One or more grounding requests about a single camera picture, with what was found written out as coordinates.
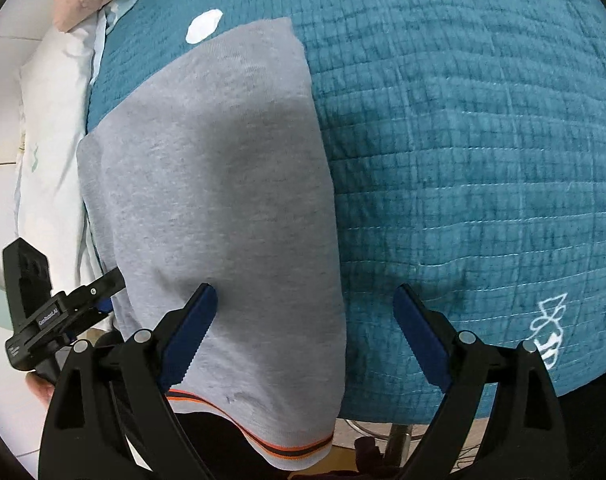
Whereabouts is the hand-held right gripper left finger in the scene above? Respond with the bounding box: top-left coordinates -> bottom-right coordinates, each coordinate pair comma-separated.
40,282 -> 220,480

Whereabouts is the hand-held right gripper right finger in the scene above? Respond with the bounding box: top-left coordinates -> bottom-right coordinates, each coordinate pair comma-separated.
392,282 -> 566,480

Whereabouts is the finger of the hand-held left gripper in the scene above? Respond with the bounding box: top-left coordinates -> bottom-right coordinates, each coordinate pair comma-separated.
73,299 -> 114,335
79,266 -> 127,302

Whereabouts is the grey and navy sweatshirt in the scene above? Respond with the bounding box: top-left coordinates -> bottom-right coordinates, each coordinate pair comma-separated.
77,17 -> 347,472

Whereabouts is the person's left hand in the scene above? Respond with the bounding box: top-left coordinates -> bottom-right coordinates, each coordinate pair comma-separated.
26,371 -> 60,404

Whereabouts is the metal stool base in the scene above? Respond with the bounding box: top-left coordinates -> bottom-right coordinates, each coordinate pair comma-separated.
333,417 -> 420,463

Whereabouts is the white bed sheet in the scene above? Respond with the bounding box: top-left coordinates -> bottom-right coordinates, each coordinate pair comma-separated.
13,10 -> 115,336

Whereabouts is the teal quilted blanket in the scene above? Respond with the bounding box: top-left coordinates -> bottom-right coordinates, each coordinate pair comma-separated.
86,0 -> 606,422

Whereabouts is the light blue cloth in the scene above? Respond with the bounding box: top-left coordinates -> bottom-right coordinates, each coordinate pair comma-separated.
90,0 -> 145,88

